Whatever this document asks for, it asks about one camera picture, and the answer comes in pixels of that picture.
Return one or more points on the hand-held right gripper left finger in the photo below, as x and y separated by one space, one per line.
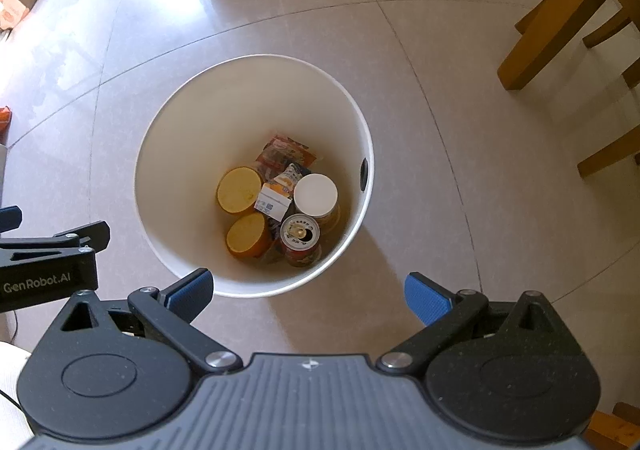
192 291

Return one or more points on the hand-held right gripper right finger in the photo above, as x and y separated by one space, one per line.
424 301

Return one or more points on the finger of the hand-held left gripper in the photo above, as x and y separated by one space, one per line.
10 219
92 235

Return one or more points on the orange paper cup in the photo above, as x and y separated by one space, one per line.
239 190
249 235

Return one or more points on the white round bin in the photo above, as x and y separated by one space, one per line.
175 190

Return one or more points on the dark snack packet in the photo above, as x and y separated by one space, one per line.
273 232

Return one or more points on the red drink can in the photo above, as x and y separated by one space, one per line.
299 240

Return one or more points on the white orange yogurt carton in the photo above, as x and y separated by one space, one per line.
272 200

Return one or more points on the white lidded plastic cup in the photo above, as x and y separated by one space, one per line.
315 195

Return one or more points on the pink snack wrapper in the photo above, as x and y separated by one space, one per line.
282 149

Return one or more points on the orange snack packet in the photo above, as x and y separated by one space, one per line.
4 118

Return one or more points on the white clothing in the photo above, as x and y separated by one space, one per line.
12 370

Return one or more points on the wooden furniture leg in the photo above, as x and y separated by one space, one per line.
615 427

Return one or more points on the wooden chair legs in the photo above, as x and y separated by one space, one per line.
570 9

